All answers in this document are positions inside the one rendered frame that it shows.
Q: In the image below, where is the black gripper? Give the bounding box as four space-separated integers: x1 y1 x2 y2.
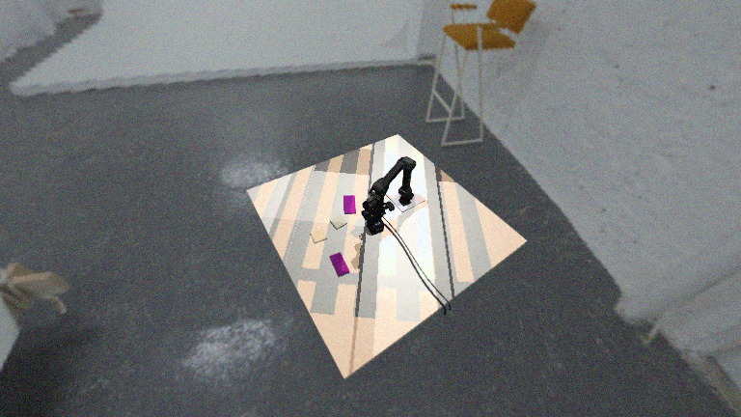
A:
361 201 395 221

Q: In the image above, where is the flat magenta rectangular slab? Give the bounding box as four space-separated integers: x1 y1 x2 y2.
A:
343 195 356 214

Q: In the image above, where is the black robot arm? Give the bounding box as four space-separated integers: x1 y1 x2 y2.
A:
362 156 417 211

